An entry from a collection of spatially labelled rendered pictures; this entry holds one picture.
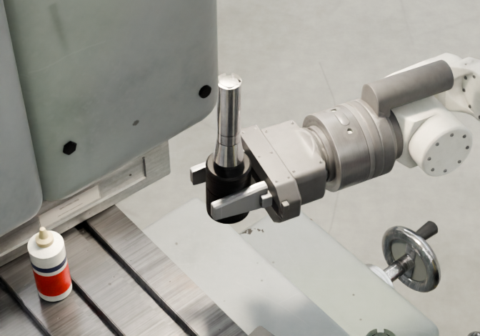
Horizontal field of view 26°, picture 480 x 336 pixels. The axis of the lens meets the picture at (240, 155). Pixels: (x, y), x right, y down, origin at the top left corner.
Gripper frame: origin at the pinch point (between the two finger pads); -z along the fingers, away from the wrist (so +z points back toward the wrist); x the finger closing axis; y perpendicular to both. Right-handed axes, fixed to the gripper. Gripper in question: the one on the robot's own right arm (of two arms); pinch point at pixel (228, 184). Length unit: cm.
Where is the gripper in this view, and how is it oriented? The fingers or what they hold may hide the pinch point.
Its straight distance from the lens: 108.5
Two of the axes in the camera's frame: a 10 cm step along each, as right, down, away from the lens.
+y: -0.1, 7.0, 7.2
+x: 4.3, 6.5, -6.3
